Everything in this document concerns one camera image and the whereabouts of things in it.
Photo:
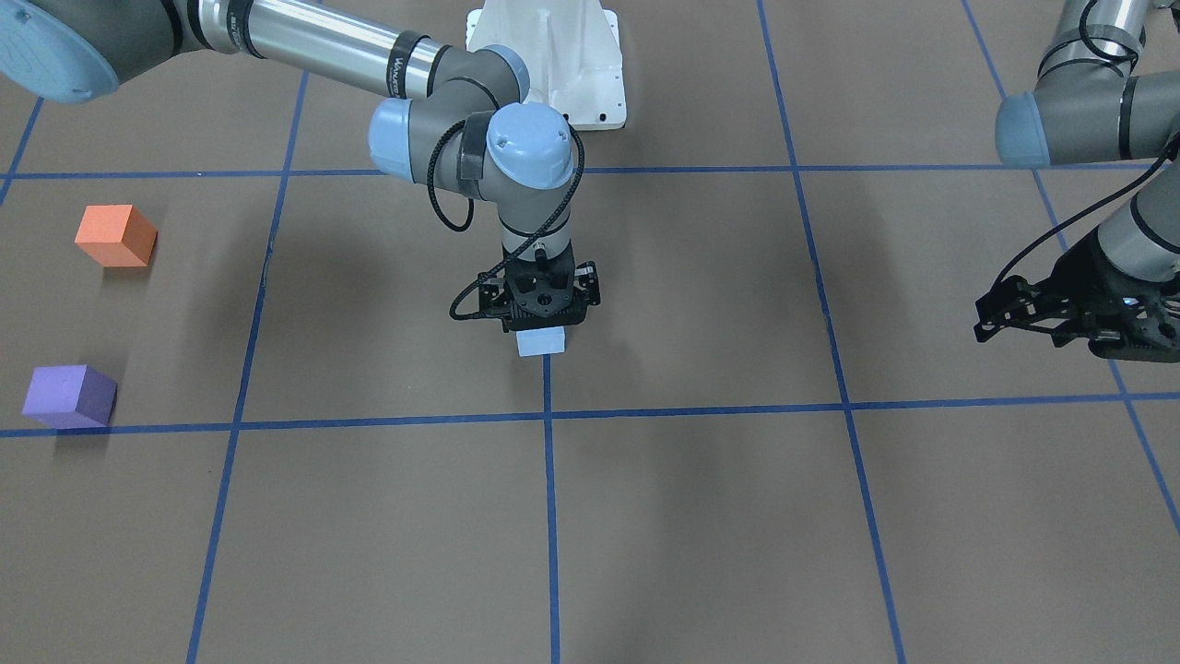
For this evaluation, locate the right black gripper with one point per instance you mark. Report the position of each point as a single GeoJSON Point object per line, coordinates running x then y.
{"type": "Point", "coordinates": [587, 284]}

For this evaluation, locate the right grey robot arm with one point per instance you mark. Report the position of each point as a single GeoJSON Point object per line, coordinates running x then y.
{"type": "Point", "coordinates": [454, 121]}

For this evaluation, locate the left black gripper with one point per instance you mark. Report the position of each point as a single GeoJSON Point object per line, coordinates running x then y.
{"type": "Point", "coordinates": [1084, 297]}

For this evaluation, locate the light blue foam block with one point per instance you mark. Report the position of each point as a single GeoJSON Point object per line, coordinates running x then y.
{"type": "Point", "coordinates": [544, 341]}

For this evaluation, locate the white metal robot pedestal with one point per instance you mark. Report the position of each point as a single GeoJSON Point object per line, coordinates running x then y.
{"type": "Point", "coordinates": [572, 53]}

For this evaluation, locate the orange foam block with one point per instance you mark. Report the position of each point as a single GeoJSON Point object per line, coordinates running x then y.
{"type": "Point", "coordinates": [116, 236]}

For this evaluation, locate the purple foam block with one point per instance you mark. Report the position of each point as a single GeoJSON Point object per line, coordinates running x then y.
{"type": "Point", "coordinates": [70, 397]}

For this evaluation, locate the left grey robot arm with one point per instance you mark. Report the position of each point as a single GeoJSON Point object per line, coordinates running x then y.
{"type": "Point", "coordinates": [1090, 105]}

